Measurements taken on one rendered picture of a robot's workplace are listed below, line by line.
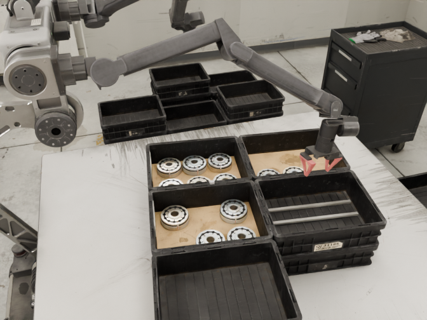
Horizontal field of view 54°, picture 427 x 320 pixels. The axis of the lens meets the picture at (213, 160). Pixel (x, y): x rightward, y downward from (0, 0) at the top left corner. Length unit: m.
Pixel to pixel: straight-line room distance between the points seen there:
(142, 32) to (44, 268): 3.21
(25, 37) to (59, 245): 0.83
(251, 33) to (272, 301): 3.80
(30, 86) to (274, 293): 0.94
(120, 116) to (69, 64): 1.67
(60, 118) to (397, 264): 1.34
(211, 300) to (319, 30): 4.21
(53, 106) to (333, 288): 1.18
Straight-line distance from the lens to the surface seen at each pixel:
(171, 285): 1.41
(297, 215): 1.63
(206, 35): 1.28
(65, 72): 1.22
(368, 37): 3.12
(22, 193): 3.21
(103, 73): 1.21
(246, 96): 3.04
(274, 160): 1.87
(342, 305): 1.57
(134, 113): 2.88
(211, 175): 1.77
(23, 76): 1.24
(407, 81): 3.15
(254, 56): 1.31
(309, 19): 5.08
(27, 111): 1.69
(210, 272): 1.43
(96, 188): 1.98
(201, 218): 1.59
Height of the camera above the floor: 1.97
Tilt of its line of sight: 38 degrees down
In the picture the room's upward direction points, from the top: straight up
